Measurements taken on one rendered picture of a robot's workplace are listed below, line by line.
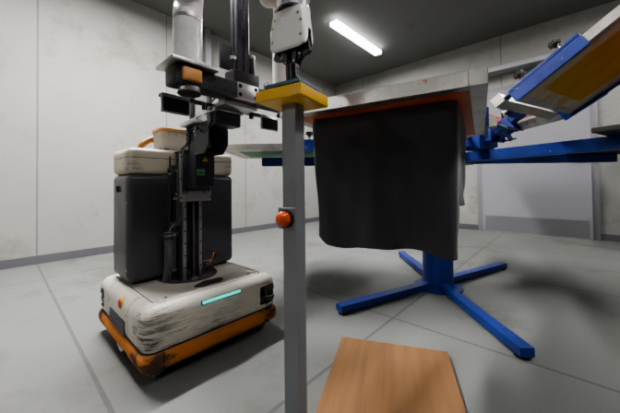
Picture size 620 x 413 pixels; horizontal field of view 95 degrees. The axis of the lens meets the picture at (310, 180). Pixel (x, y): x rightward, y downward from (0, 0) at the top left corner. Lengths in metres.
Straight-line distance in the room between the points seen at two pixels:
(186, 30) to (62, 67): 2.97
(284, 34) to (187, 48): 0.43
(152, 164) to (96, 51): 2.74
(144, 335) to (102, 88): 3.15
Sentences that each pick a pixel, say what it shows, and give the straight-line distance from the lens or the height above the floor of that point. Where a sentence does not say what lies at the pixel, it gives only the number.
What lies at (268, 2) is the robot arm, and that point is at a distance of 0.91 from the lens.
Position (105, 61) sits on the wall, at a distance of 4.13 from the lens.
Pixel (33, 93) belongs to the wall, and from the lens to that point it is 3.92.
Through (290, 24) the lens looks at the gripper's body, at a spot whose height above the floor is 1.11.
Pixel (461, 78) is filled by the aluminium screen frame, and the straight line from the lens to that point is 0.79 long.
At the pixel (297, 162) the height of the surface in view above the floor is 0.78.
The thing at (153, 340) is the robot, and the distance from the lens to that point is 1.31.
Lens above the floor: 0.73
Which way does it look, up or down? 1 degrees up
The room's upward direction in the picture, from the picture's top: 1 degrees counter-clockwise
